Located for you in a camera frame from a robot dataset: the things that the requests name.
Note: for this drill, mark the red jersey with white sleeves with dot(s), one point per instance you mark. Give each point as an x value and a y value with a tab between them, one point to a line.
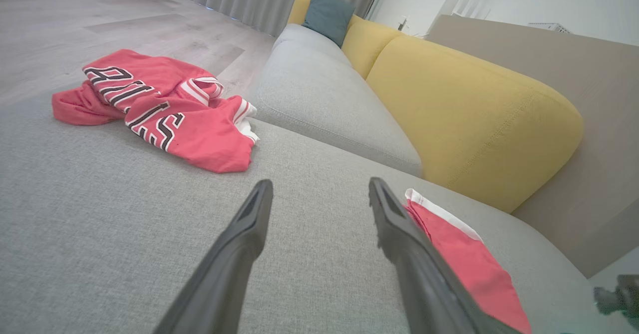
199	134

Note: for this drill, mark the small yellow sofa back cushion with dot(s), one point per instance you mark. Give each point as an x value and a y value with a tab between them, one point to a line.
369	44

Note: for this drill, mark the grey fabric sofa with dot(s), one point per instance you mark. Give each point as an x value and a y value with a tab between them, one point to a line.
125	224

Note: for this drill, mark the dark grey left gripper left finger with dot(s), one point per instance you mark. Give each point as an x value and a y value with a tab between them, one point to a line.
234	264

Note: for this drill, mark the teal throw pillow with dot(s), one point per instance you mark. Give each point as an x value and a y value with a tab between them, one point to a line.
327	14

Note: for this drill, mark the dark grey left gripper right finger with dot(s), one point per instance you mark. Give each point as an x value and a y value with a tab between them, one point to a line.
419	279

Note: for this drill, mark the large yellow sofa back cushion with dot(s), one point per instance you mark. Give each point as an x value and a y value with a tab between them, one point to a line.
474	119

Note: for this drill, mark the red shorts with white stripe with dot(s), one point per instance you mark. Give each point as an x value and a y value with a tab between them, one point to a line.
469	264

